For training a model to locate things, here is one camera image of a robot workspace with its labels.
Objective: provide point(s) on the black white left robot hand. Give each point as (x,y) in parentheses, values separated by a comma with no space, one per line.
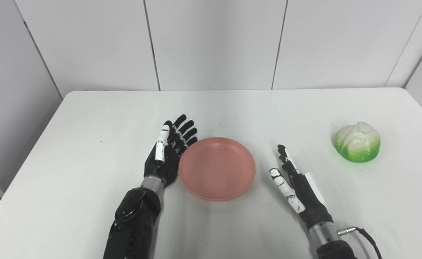
(162,169)

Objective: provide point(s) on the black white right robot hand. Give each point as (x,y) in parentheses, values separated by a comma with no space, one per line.
(310,201)

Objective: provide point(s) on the pink round plate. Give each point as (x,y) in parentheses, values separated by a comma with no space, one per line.
(216,169)

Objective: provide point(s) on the green white toy cabbage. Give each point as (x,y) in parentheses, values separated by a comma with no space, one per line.
(356,142)

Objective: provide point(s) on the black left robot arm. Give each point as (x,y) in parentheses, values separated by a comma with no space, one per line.
(133,223)

